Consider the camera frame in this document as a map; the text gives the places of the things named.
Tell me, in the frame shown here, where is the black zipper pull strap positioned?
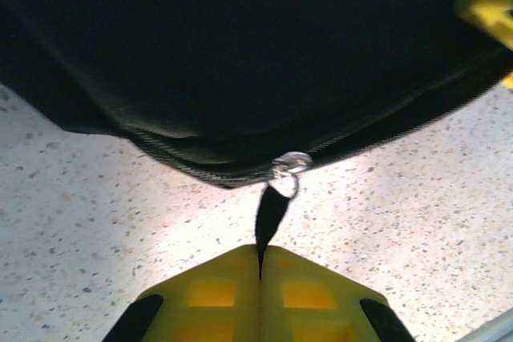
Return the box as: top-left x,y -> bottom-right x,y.
254,151 -> 314,281

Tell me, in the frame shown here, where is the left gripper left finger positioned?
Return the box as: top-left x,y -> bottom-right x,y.
104,243 -> 262,342

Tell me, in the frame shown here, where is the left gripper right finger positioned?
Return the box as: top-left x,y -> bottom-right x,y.
261,244 -> 414,342

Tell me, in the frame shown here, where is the black student backpack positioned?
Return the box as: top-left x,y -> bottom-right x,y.
0,0 -> 513,191

